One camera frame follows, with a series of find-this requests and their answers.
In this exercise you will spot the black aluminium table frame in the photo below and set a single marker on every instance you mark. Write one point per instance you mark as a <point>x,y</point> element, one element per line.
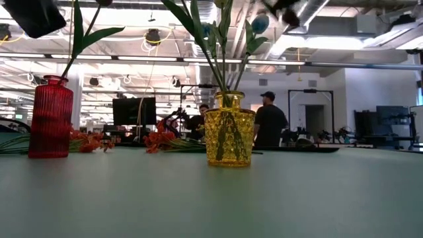
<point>297,149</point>

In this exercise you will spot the black monitor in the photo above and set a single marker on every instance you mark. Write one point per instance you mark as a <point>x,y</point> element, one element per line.
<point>132,110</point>

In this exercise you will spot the teal table mat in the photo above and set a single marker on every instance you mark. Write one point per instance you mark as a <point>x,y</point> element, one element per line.
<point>211,198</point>

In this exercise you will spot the red ribbed glass vase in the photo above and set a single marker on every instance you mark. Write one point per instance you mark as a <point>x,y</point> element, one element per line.
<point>49,125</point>

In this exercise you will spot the black background rig frame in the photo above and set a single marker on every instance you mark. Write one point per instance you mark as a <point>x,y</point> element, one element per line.
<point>198,86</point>
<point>310,90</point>

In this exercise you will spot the red artificial tulip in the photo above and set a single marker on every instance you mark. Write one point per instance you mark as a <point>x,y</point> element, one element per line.
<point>78,36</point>

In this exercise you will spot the peach artificial tulip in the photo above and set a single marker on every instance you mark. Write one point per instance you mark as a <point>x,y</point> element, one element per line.
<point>183,16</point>

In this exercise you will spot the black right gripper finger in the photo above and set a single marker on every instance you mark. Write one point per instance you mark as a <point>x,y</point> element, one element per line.
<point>291,17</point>
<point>277,5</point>

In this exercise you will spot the desk with dark monitors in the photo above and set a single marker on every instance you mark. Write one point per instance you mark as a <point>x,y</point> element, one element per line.
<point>391,115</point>

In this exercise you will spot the black background robot arm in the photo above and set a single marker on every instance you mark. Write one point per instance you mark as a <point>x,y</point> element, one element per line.
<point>178,117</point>

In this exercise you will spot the person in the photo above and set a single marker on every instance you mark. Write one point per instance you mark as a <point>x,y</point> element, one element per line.
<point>271,122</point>
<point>197,125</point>

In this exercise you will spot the yellow glass vase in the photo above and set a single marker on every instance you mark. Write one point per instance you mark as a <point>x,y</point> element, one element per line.
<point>215,132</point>

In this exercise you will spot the blue background robot arm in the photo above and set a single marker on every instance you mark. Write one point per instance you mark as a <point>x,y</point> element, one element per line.
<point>342,134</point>

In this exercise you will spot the black overhead camera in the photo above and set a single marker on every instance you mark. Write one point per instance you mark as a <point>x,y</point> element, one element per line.
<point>153,37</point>

